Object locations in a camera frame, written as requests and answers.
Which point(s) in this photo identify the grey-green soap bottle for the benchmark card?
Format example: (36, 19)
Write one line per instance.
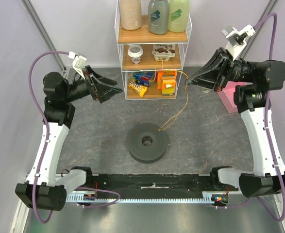
(158, 14)

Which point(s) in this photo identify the clear glass bottle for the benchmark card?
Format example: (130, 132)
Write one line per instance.
(206, 91)

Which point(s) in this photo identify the yellow M&M candy bag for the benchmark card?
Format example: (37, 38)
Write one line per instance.
(137, 88)

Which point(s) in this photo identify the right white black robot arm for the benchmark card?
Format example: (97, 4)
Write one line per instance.
(254, 80)

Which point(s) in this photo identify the blue snack box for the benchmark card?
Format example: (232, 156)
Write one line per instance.
(143, 78)

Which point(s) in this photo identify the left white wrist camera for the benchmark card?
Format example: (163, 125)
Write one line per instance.
(78, 62)

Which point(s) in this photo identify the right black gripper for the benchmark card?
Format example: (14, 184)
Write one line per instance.
(224, 70)

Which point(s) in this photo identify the white lidded yogurt cup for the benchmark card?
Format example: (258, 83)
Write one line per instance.
(135, 52)

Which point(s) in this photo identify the beige lotion bottle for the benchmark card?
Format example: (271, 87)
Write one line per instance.
(130, 14)

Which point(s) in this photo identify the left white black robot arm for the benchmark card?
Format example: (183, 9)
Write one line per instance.
(42, 190)

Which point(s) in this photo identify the light green soap bottle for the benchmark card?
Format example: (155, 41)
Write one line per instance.
(178, 15)

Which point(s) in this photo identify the yellow orange sponge pack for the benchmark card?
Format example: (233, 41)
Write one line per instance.
(168, 86)

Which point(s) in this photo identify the orange cracker box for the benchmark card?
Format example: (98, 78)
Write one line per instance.
(164, 74)

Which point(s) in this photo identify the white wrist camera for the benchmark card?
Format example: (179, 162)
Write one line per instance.
(78, 62)
(237, 40)

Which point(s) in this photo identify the pink plastic bin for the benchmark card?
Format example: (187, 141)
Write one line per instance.
(227, 96)

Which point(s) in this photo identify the Chobani yogurt tub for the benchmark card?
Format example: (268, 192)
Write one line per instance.
(163, 52)

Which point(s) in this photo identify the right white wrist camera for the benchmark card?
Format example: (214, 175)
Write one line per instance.
(237, 40)

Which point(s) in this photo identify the aluminium slotted rail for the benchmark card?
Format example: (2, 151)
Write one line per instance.
(84, 197)

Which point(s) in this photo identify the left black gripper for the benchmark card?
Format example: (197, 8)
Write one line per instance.
(100, 92)

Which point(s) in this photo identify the white wire shelf rack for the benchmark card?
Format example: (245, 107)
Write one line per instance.
(146, 40)

